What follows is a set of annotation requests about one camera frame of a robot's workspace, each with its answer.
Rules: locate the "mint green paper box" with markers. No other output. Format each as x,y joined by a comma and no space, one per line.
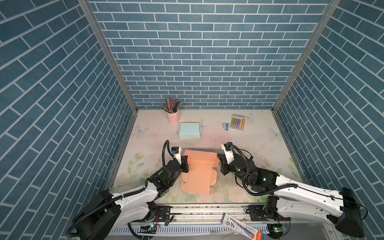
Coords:
189,130

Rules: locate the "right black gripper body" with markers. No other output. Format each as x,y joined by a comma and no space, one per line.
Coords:
233,170

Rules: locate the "pink paper box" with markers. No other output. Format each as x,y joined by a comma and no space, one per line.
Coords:
202,174

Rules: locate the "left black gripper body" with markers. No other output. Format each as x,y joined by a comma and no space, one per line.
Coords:
179,170

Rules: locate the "left green circuit board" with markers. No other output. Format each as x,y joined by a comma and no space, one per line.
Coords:
147,229

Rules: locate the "white red toothpaste box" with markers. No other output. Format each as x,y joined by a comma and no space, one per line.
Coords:
241,228

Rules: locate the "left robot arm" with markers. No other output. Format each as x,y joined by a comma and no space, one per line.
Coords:
107,211

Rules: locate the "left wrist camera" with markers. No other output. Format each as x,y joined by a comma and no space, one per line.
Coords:
176,153

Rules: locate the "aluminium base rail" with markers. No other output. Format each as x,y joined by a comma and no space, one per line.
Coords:
203,220

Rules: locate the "bundle of coloured pencils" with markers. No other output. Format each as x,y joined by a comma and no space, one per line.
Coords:
171,105

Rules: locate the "right green circuit board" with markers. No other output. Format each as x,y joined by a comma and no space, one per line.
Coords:
275,231

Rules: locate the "pink pencil cup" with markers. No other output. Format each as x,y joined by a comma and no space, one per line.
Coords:
174,118

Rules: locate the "green circuit board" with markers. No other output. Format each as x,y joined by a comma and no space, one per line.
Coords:
147,229
275,231

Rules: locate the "clear case of markers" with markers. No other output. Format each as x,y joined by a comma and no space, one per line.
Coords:
237,122

